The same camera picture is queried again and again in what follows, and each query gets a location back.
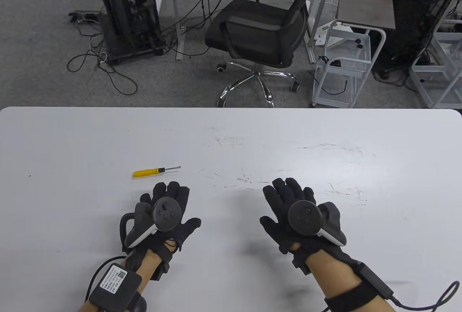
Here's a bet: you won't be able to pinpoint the person's right hand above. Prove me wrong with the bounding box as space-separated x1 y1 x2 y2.
260 178 348 274

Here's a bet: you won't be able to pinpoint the person's left hand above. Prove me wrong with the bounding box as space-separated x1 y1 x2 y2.
121 181 201 280

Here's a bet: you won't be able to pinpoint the person's right forearm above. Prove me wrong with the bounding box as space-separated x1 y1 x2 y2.
305 251 395 312

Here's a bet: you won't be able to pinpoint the person's left forearm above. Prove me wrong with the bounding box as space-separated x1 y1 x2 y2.
84 251 162 312

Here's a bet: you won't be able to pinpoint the black controller with buttons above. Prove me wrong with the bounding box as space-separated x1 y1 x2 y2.
120 197 182 249

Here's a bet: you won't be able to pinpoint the black controller plain face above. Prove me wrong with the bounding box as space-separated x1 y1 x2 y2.
288 200 348 248

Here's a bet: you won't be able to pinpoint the white trolley cart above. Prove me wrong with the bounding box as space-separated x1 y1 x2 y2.
311 20 372 108

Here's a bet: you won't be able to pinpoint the black office chair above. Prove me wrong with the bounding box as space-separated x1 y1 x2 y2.
205 0 326 108

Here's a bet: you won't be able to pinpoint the white slanted table leg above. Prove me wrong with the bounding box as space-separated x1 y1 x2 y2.
305 0 337 63

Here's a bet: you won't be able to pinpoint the black computer tower on cart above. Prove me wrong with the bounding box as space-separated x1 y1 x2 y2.
92 0 165 66

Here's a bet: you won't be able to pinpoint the large black computer tower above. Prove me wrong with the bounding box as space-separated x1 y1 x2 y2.
368 0 457 79

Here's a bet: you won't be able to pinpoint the black power strip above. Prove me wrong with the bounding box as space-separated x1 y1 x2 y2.
69 11 100 23

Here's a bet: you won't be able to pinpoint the black labelled wrist camera box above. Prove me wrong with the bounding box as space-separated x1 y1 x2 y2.
88 264 148 312

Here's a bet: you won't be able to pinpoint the black smooth cable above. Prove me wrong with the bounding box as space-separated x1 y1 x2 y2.
85 256 127 302

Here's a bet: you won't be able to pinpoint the black wrist camera with strap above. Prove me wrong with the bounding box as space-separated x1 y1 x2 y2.
324 261 395 312

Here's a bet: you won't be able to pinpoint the black floor cables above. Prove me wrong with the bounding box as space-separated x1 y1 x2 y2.
67 20 138 96

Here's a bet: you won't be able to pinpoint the black braided cable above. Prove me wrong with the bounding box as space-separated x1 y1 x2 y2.
392 281 461 311

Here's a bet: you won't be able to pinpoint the white wire rack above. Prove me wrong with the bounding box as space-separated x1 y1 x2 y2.
410 20 462 109

